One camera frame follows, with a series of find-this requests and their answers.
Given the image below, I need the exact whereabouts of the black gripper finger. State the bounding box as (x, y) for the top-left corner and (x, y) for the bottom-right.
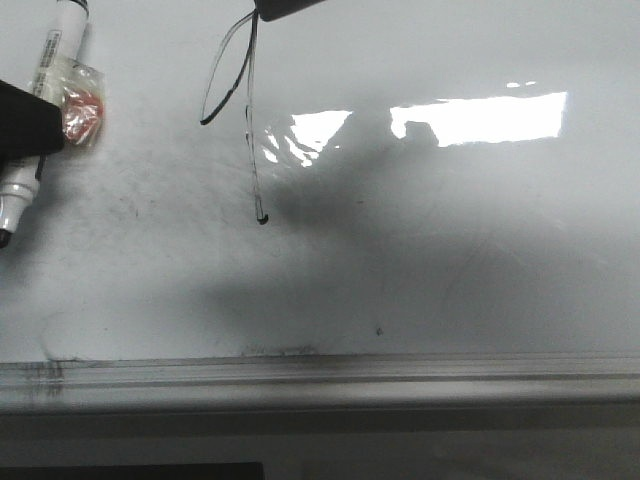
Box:
(1, 81), (65, 167)

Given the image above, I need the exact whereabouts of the white black whiteboard marker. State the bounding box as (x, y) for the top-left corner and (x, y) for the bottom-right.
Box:
(1, 1), (89, 247)

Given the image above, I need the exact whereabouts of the white whiteboard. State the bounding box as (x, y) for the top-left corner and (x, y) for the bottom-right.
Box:
(1, 1), (639, 414)

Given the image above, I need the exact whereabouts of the red magnet under clear tape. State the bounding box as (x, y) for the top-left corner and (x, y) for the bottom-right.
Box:
(61, 59), (105, 147)

